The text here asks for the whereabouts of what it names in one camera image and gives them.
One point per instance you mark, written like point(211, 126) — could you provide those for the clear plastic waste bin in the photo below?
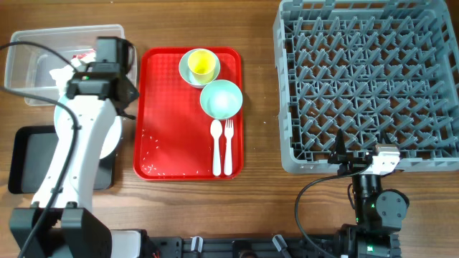
point(27, 67)

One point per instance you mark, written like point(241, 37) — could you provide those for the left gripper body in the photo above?
point(131, 92)

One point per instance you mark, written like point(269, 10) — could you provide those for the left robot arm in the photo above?
point(59, 221)

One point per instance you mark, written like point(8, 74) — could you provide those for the red serving tray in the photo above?
point(173, 140)

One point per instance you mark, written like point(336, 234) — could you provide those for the white plastic spoon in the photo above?
point(216, 132)

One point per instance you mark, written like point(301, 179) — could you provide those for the white plastic fork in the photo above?
point(228, 133)

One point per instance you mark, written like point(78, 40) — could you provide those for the large light blue plate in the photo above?
point(113, 138)

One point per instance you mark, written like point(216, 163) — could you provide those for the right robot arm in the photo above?
point(379, 213)

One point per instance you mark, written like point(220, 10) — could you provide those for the grey dishwasher rack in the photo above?
point(368, 69)

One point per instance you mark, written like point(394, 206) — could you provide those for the black food waste tray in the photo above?
point(34, 147)

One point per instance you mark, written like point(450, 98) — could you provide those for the yellow plastic cup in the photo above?
point(202, 64)

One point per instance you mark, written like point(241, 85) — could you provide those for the white napkin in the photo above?
point(62, 75)

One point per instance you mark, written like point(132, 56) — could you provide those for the red snack wrapper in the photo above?
point(85, 57)

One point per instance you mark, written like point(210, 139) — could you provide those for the mint green bowl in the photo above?
point(221, 99)

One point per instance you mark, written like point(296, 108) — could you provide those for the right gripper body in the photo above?
point(353, 163)

